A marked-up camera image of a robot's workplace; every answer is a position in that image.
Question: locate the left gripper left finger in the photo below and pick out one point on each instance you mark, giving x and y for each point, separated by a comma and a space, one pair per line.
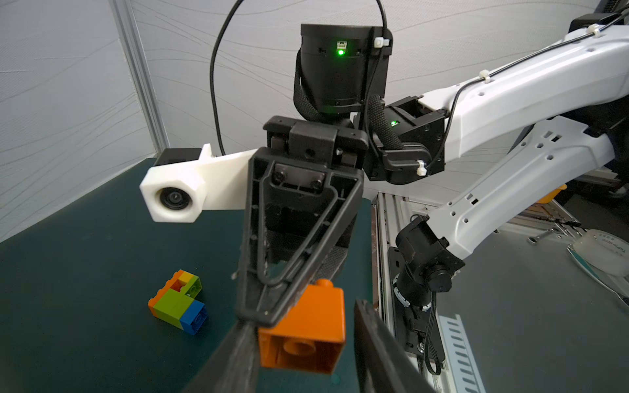
234, 366

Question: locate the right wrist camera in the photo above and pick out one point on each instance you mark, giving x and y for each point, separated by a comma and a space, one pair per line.
184, 182

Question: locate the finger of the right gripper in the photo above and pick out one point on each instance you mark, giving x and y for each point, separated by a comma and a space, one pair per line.
272, 262

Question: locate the blue brick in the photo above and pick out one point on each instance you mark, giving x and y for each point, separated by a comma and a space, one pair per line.
194, 317

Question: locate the small green brick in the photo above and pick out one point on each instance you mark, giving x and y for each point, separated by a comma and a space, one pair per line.
192, 289

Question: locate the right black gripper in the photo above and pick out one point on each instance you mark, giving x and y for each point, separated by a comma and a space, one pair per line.
313, 169

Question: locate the dark orange brick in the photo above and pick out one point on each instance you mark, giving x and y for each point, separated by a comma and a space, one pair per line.
311, 336

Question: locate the small orange brick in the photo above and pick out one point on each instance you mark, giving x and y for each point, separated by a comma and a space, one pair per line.
172, 282

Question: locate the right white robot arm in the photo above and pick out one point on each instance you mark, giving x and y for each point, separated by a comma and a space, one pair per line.
569, 100

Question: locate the long lime green brick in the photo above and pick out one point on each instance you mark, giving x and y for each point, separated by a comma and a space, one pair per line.
172, 306

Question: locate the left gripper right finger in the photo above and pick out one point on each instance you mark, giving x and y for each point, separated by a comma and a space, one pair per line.
381, 363

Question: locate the small yellow brick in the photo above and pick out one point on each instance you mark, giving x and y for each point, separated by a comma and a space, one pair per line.
185, 278

